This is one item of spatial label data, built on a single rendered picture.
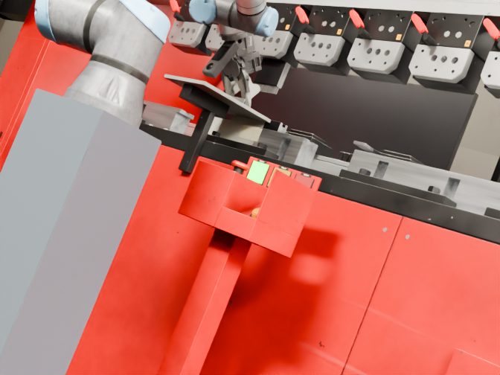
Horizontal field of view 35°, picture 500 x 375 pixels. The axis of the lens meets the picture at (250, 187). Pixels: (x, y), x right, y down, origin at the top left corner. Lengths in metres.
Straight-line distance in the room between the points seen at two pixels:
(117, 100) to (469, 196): 0.78
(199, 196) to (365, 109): 1.20
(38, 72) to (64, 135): 1.43
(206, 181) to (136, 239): 0.65
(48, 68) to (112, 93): 1.41
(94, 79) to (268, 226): 0.44
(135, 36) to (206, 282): 0.52
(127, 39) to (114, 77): 0.07
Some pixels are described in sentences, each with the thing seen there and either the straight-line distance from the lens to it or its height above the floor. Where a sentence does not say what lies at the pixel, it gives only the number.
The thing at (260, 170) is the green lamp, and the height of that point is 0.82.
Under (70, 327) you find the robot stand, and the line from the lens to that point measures 1.54.
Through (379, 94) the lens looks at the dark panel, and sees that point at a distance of 2.74.
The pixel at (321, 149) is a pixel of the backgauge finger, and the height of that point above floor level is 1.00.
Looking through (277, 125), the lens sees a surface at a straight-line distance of 2.22.
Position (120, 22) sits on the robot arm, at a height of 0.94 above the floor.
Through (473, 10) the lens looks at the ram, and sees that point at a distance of 1.98.
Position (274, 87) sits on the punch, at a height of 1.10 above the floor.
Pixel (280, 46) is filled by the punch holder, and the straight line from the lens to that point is 2.30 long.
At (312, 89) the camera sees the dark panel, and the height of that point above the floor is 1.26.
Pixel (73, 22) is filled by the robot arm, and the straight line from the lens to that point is 1.58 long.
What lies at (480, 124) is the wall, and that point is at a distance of 4.61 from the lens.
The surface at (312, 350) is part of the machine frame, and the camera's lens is 1.76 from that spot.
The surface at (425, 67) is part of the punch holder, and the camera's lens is 1.96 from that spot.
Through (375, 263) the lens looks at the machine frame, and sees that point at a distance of 1.71.
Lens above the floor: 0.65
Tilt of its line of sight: 4 degrees up
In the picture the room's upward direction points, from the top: 22 degrees clockwise
